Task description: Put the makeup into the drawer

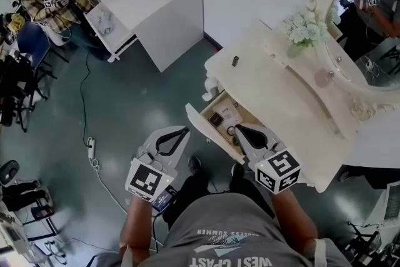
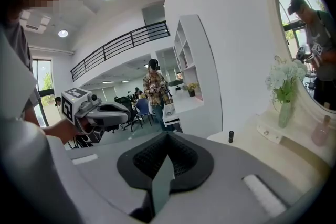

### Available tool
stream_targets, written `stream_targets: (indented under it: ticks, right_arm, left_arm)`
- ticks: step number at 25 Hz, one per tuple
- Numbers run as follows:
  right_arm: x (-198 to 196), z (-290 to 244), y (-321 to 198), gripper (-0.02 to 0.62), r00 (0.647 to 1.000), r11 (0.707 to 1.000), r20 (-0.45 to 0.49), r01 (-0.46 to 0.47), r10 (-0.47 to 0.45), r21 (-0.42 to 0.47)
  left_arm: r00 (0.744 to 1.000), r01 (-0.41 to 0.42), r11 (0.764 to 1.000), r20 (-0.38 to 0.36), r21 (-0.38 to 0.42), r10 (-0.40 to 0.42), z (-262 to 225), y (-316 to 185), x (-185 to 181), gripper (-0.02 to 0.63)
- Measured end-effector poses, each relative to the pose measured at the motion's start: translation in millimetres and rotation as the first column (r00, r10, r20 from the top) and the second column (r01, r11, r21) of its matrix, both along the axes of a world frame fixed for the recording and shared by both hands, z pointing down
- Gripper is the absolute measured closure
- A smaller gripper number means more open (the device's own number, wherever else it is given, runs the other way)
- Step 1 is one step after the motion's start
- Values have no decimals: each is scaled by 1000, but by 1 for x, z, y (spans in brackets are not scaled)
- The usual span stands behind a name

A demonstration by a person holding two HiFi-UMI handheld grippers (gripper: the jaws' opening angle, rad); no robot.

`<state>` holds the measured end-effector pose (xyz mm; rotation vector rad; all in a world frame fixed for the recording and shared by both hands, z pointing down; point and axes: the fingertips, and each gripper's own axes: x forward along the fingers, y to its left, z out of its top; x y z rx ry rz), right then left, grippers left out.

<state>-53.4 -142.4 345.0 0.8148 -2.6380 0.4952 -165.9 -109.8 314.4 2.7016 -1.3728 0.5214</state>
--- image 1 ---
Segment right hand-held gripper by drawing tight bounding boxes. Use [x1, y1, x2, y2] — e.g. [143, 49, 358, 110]
[234, 123, 302, 196]

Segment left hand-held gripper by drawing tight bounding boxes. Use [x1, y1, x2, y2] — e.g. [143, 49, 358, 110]
[124, 125, 191, 204]

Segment wooden drawer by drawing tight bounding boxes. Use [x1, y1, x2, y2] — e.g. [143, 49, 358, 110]
[185, 89, 267, 166]

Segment person's right forearm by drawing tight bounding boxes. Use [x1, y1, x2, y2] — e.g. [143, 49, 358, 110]
[270, 187, 319, 253]

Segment person's left forearm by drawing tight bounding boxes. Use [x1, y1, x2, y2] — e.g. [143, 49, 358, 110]
[119, 195, 154, 250]

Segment cream vanity dressing table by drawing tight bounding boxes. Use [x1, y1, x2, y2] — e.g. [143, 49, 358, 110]
[201, 0, 400, 194]

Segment white drawer with crystal knob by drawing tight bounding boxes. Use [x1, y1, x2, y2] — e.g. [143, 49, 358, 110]
[263, 36, 290, 70]

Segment black right shoe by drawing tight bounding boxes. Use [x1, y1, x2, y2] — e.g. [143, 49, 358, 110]
[231, 162, 246, 179]

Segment black shoe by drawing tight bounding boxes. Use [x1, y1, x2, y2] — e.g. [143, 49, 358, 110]
[231, 162, 246, 179]
[188, 155, 203, 176]

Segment black left shoe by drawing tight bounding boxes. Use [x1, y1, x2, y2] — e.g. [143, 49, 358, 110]
[188, 155, 203, 176]

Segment white paper card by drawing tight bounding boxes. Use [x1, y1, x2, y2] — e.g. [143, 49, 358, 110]
[213, 99, 244, 123]

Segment black square compact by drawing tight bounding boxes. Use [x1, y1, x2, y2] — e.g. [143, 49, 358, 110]
[208, 112, 224, 127]

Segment black device with blue screen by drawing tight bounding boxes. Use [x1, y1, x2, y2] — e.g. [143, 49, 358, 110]
[152, 186, 178, 213]

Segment black trousers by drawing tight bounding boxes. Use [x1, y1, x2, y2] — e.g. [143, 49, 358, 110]
[162, 165, 276, 223]

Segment white power strip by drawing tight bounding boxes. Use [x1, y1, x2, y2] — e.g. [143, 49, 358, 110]
[86, 136, 96, 159]

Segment pink perfume bottle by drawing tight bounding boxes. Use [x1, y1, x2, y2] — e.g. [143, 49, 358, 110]
[314, 67, 336, 89]

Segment grey printed t-shirt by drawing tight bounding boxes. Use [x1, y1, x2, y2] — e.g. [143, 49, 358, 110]
[93, 192, 354, 267]

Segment vase of white flowers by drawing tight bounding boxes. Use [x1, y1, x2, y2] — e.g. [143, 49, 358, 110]
[282, 6, 329, 59]

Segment light grey cloth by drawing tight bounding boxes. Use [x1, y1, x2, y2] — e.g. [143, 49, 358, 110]
[96, 8, 114, 36]

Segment black tripod stand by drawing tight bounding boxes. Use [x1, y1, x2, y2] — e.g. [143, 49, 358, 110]
[342, 221, 386, 261]

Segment red and black device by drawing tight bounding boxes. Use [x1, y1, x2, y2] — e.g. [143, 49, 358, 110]
[30, 205, 53, 220]

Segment oval cream-framed mirror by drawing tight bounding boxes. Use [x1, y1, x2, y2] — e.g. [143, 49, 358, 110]
[312, 0, 400, 123]

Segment black office chair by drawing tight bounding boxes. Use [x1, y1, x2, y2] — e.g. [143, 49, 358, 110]
[0, 53, 48, 133]

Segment black round device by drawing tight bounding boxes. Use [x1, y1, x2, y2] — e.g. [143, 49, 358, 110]
[0, 159, 20, 188]

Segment blue chair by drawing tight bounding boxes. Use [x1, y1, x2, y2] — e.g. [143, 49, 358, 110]
[16, 21, 59, 79]

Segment white floor cable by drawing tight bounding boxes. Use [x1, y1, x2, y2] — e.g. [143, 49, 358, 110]
[88, 156, 129, 214]

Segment black floor cable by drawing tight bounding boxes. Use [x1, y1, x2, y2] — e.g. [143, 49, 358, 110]
[79, 49, 92, 147]

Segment black metal frame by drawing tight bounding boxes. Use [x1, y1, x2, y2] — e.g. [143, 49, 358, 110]
[21, 196, 59, 242]

